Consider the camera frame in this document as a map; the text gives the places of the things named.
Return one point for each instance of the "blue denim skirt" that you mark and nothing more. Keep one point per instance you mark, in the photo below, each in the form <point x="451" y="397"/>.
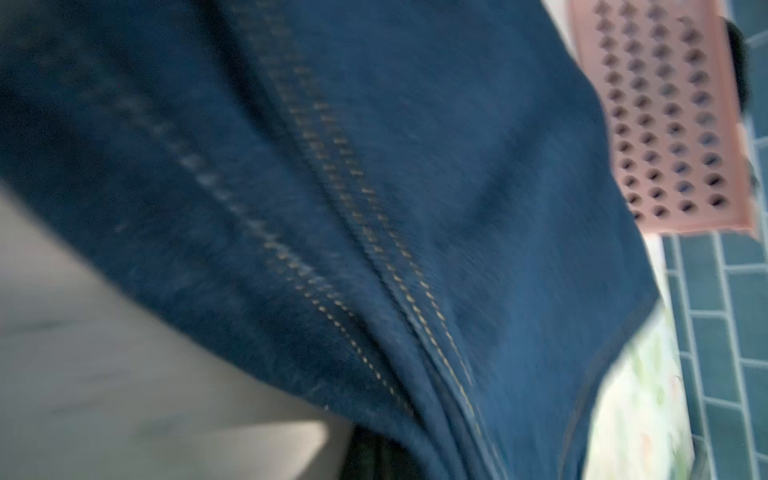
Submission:
<point x="403" y="211"/>

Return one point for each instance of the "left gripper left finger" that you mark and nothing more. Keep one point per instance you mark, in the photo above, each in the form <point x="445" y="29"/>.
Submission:
<point x="362" y="461"/>

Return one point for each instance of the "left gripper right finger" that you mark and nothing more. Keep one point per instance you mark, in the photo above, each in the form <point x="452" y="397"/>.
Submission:
<point x="396" y="463"/>

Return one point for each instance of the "dark navy denim skirt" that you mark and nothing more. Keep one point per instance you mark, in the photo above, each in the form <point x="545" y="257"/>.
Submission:
<point x="739" y="54"/>

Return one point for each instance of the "pink plastic basket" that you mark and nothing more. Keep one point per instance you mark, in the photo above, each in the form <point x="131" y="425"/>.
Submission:
<point x="664" y="74"/>

